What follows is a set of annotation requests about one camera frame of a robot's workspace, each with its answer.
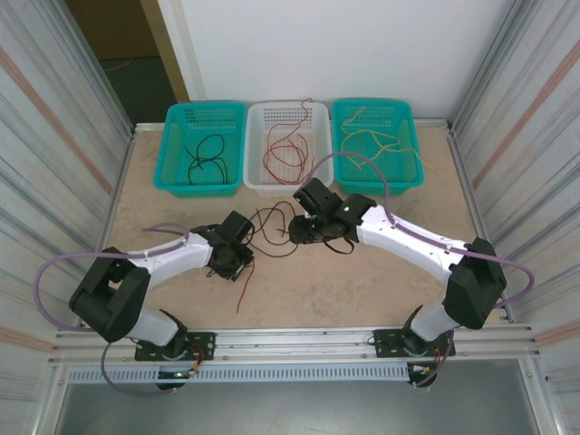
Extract thin black cable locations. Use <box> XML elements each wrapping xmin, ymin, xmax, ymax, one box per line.
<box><xmin>188</xmin><ymin>156</ymin><xmax>229</xmax><ymax>186</ymax></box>
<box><xmin>195</xmin><ymin>133</ymin><xmax>227</xmax><ymax>164</ymax></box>
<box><xmin>248</xmin><ymin>202</ymin><xmax>301</xmax><ymax>259</ymax></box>

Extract bundle of wires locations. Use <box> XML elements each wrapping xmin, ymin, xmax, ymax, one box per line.
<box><xmin>236</xmin><ymin>262</ymin><xmax>256</xmax><ymax>314</ymax></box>

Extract thin red cable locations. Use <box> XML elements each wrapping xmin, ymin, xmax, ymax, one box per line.
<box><xmin>262</xmin><ymin>130</ymin><xmax>316</xmax><ymax>186</ymax></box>
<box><xmin>266</xmin><ymin>97</ymin><xmax>314</xmax><ymax>150</ymax></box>

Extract thin yellow cable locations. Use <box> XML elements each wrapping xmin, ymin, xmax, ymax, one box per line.
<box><xmin>340</xmin><ymin>105</ymin><xmax>369</xmax><ymax>135</ymax></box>
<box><xmin>340</xmin><ymin>129</ymin><xmax>443</xmax><ymax>176</ymax></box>

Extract teal plastic basket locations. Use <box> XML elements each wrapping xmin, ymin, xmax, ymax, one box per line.
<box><xmin>152</xmin><ymin>100</ymin><xmax>248</xmax><ymax>199</ymax></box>
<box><xmin>332</xmin><ymin>98</ymin><xmax>426</xmax><ymax>197</ymax></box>

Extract white plastic basket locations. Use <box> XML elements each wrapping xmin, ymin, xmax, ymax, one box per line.
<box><xmin>243</xmin><ymin>101</ymin><xmax>335</xmax><ymax>198</ymax></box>

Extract right gripper black wire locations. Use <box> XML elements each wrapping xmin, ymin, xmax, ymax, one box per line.
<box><xmin>324</xmin><ymin>237</ymin><xmax>357</xmax><ymax>256</ymax></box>

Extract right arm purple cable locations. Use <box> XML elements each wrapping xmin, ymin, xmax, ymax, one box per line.
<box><xmin>307</xmin><ymin>152</ymin><xmax>536</xmax><ymax>390</ymax></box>

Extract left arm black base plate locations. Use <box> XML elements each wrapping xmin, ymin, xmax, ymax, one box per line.
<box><xmin>134</xmin><ymin>332</ymin><xmax>217</xmax><ymax>363</ymax></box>

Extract aluminium mounting rail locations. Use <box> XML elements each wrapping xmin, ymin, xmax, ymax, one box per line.
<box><xmin>47</xmin><ymin>324</ymin><xmax>543</xmax><ymax>368</ymax></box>

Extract left arm base wires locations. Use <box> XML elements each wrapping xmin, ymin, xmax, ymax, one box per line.
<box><xmin>185</xmin><ymin>343</ymin><xmax>215</xmax><ymax>378</ymax></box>

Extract arm base wires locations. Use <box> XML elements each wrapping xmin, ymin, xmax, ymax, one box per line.
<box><xmin>185</xmin><ymin>343</ymin><xmax>215</xmax><ymax>378</ymax></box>
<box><xmin>407</xmin><ymin>346</ymin><xmax>443</xmax><ymax>377</ymax></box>

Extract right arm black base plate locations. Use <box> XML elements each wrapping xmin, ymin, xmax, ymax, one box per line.
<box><xmin>372</xmin><ymin>326</ymin><xmax>456</xmax><ymax>359</ymax></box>

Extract grey slotted cable duct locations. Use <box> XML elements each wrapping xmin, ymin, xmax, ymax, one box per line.
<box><xmin>66</xmin><ymin>364</ymin><xmax>411</xmax><ymax>385</ymax></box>

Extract right arm base wires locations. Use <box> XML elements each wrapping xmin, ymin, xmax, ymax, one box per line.
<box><xmin>407</xmin><ymin>346</ymin><xmax>443</xmax><ymax>377</ymax></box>

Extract brown wooden door frame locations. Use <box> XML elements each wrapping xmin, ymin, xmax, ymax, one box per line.
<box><xmin>139</xmin><ymin>0</ymin><xmax>191</xmax><ymax>103</ymax></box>

